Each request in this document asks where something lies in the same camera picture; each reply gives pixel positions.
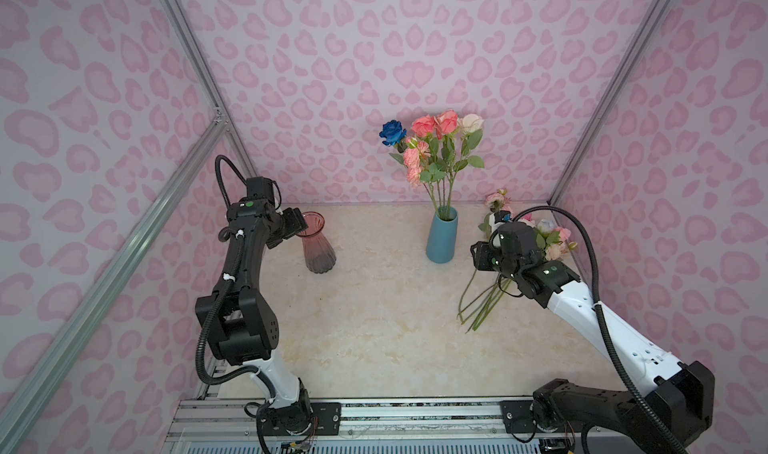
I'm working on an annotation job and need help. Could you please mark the red ribbed glass vase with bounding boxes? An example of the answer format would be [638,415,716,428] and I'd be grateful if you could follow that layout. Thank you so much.
[298,211,336,274]

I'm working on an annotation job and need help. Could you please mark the teal ceramic vase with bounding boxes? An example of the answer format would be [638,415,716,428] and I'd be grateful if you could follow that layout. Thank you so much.
[426,207,458,264]

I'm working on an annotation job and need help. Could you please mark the pink carnation spray stem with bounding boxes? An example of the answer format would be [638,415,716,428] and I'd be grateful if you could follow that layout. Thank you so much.
[402,137,446,213]

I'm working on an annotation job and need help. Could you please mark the blue artificial rose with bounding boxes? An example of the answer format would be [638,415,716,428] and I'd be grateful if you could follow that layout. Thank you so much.
[379,120,413,167]

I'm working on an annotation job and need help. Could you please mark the coral pink artificial rose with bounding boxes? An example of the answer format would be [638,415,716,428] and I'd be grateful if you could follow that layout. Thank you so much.
[404,115,449,220]

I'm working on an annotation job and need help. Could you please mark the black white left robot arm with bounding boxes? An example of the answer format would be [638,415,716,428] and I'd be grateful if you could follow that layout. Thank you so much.
[195,177,312,434]

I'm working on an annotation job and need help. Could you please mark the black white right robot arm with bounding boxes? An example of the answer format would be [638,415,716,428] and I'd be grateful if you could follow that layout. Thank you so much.
[471,217,715,453]

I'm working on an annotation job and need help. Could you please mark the bunch of artificial flowers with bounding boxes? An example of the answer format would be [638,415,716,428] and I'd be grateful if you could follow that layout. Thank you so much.
[457,188,578,331]

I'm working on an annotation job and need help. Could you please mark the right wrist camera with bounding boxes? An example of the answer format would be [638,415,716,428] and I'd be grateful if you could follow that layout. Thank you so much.
[488,210,513,229]

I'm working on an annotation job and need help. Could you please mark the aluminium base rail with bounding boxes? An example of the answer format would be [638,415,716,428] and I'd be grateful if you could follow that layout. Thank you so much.
[160,396,691,454]

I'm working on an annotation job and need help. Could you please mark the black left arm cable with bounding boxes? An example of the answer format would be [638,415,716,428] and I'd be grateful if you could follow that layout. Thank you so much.
[194,154,278,454]

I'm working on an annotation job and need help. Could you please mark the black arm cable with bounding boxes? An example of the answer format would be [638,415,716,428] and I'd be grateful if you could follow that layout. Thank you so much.
[512,205,691,454]
[194,154,278,454]

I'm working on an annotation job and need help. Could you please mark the aluminium frame left corner post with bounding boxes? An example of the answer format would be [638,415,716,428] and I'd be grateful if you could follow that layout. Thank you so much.
[158,0,257,178]

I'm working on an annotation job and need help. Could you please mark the aluminium frame corner post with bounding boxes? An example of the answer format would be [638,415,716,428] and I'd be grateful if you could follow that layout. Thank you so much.
[158,0,257,178]
[547,0,676,205]

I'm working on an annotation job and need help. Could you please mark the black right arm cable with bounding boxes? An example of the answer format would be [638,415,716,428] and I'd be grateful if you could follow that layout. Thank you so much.
[512,205,691,454]

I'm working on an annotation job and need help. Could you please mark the aluminium frame right corner post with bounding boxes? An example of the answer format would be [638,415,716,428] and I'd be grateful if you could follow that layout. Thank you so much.
[547,0,676,205]

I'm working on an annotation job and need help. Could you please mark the aluminium frame left diagonal bar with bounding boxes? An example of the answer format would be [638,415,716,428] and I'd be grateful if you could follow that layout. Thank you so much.
[1,119,231,453]

